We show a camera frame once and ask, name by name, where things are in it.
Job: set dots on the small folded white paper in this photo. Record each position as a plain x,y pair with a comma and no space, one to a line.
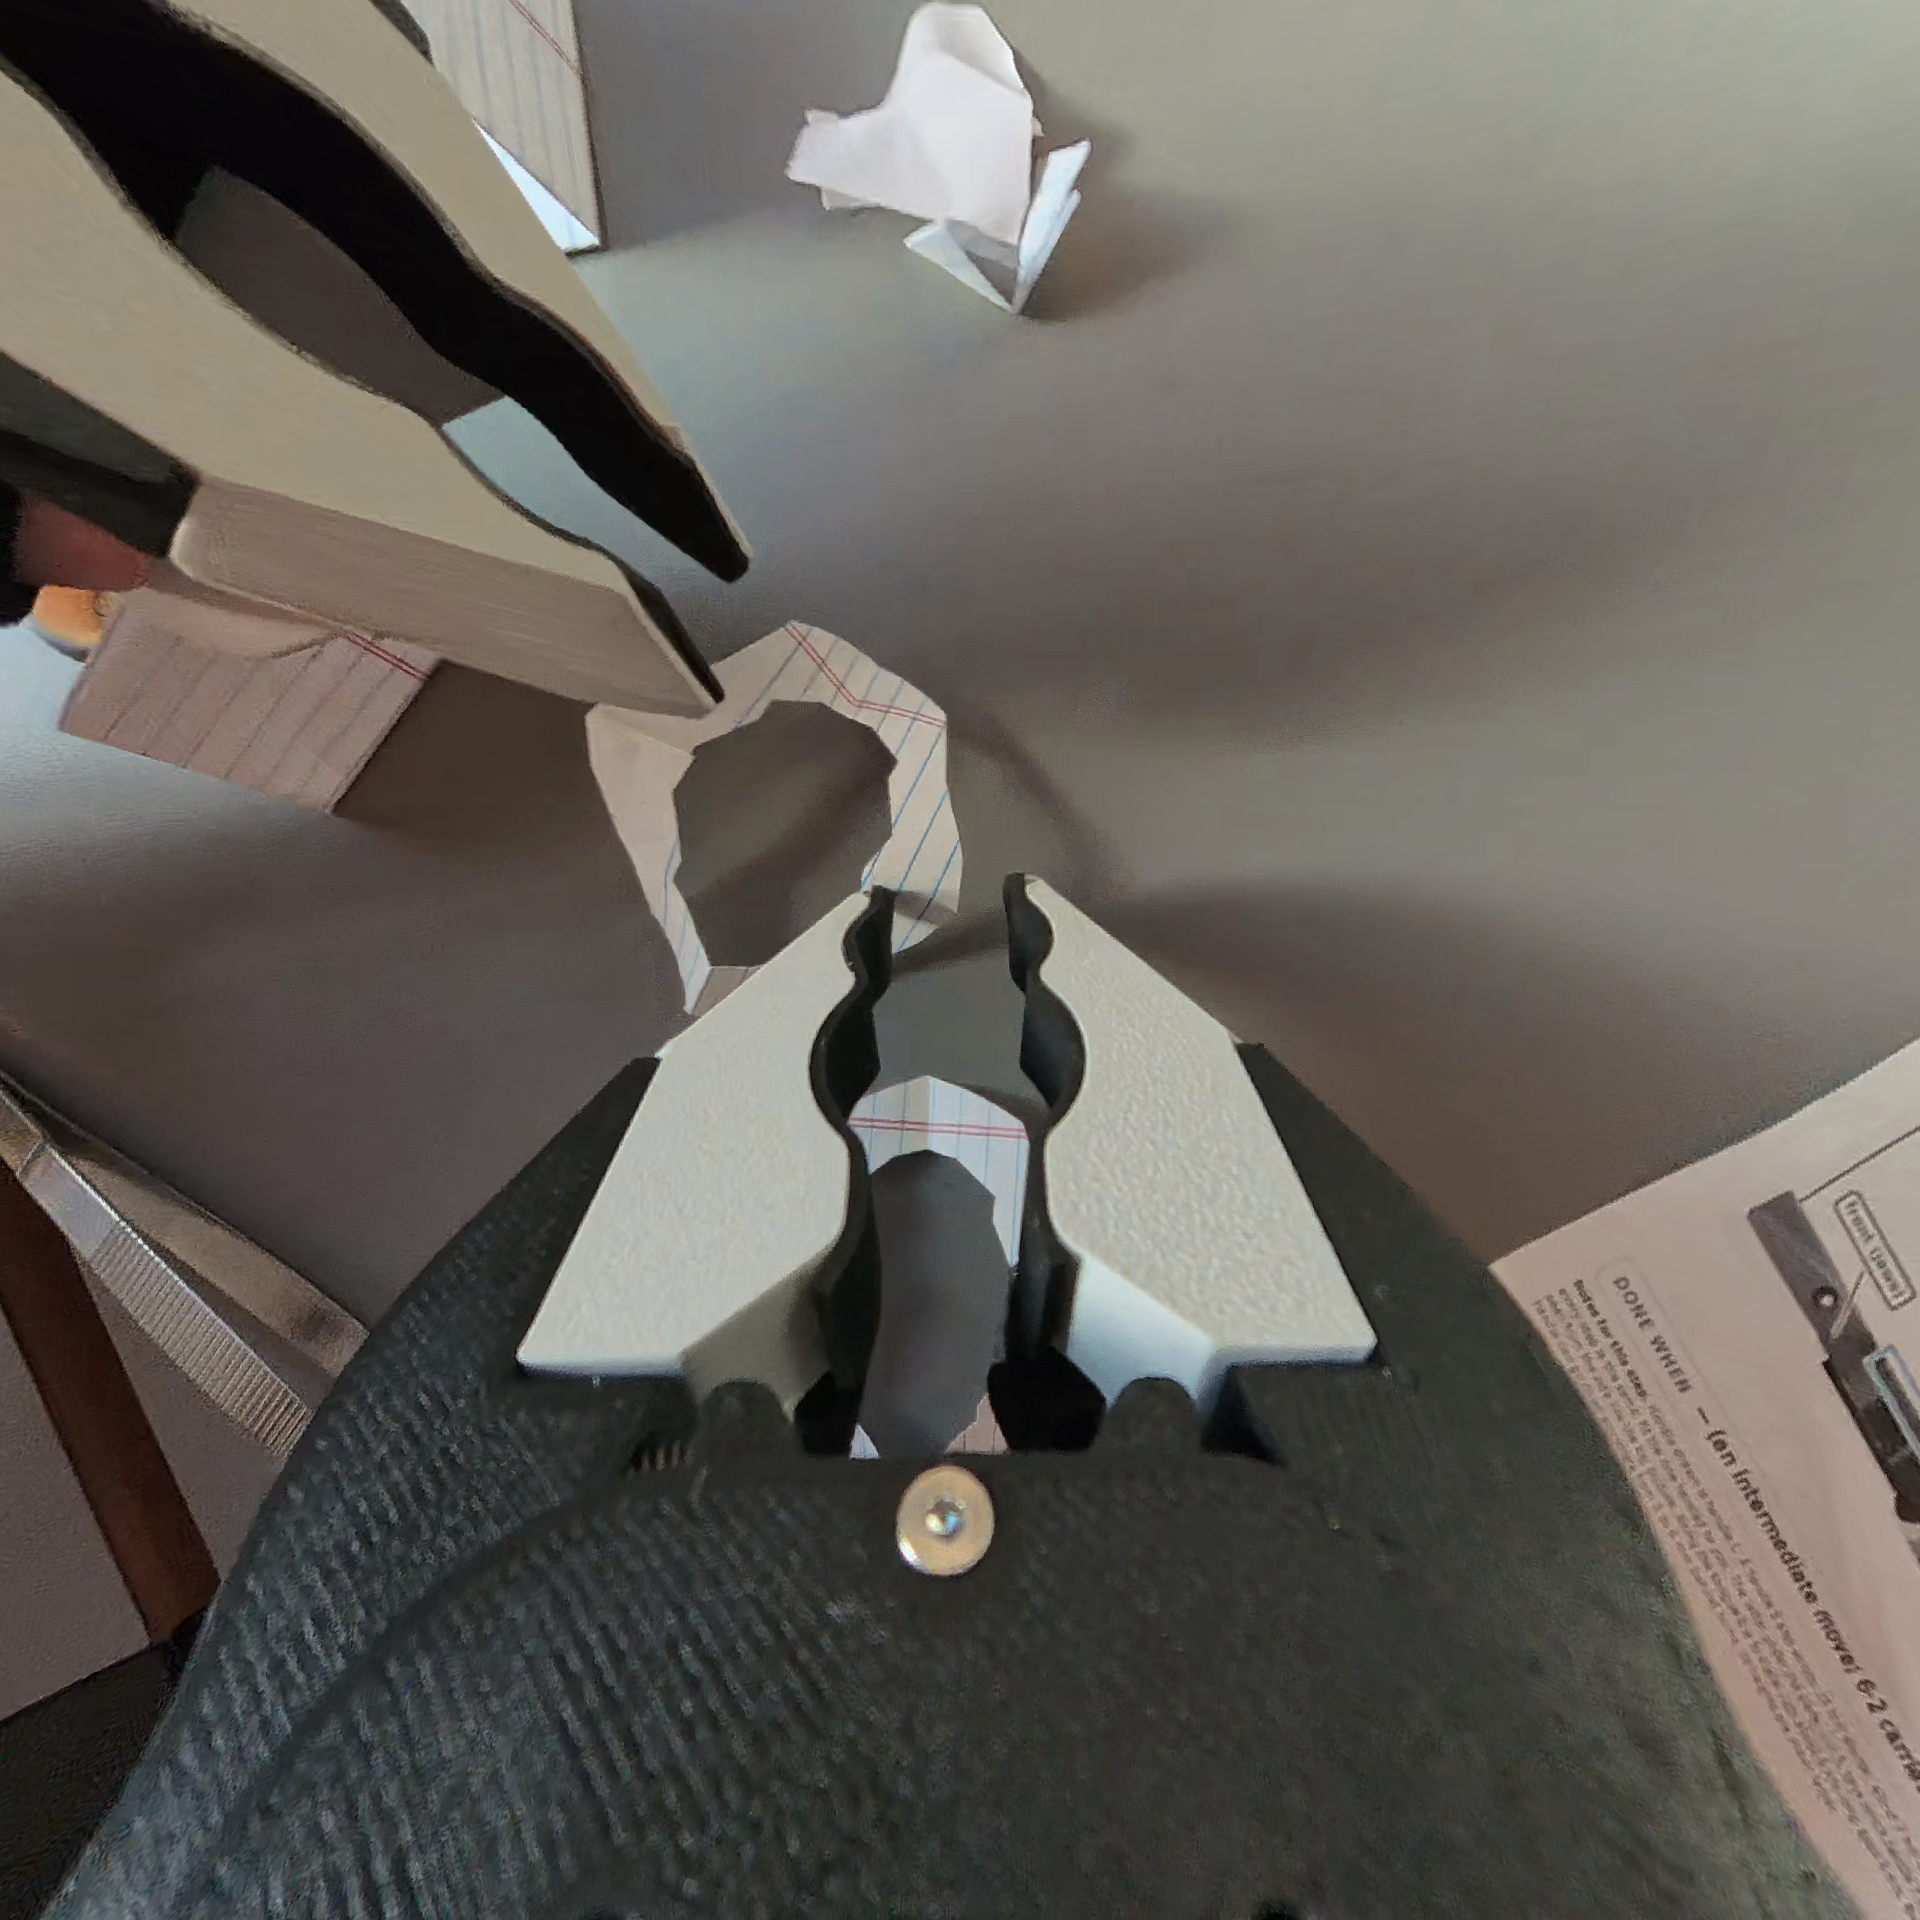
1036,227

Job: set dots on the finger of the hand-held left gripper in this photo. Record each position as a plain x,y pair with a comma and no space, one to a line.
577,331
297,497

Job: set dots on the printed paper sheet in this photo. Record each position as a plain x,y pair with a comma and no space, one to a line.
1723,1498

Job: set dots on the person's left hand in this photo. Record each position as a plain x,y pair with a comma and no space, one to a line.
84,555

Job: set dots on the lined paper piece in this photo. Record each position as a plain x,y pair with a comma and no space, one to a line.
922,812

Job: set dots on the brown tweezers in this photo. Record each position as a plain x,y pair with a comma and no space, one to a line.
182,1276

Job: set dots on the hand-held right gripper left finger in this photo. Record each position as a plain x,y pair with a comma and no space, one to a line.
720,1200

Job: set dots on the large folded lined paper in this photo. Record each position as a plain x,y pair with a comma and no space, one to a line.
523,91

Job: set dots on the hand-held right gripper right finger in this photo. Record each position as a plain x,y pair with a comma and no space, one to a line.
1201,1200

